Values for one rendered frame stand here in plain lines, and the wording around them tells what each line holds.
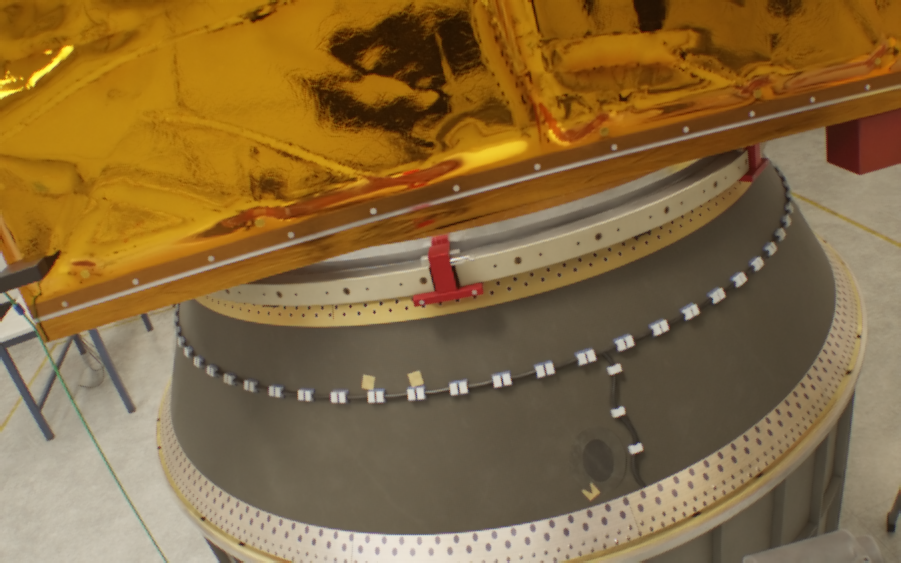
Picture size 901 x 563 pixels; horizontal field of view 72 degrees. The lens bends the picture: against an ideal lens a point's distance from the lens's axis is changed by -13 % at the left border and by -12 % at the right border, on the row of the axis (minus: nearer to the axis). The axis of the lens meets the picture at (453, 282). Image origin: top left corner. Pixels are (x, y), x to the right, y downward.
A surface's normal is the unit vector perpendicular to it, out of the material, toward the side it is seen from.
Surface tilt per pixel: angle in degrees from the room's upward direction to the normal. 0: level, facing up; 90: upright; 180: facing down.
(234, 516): 43
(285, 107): 89
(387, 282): 90
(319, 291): 90
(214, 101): 88
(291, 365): 62
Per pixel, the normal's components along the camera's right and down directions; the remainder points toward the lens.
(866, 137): 0.18, 0.39
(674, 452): 0.18, -0.11
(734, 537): 0.42, 0.30
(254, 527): -0.51, -0.32
